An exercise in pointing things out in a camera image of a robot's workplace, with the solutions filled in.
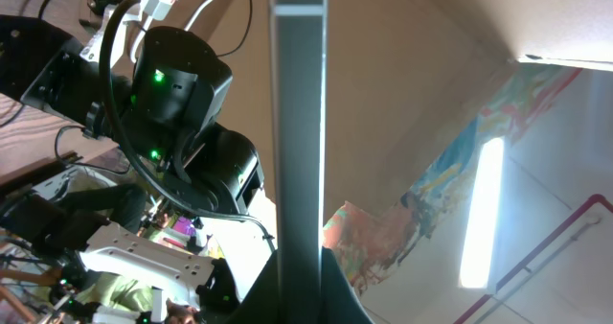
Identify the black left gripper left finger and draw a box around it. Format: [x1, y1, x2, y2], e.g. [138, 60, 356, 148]
[226, 251, 279, 324]

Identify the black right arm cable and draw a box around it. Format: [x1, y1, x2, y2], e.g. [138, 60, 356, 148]
[97, 0, 277, 254]

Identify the white power strip cable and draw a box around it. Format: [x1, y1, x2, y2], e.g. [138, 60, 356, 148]
[128, 0, 238, 64]

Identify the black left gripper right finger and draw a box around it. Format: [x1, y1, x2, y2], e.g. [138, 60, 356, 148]
[319, 247, 373, 324]

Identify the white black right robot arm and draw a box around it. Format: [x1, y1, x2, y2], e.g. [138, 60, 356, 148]
[1, 15, 275, 323]

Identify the blue screen Galaxy smartphone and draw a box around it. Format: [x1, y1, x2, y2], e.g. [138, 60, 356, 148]
[269, 0, 328, 323]

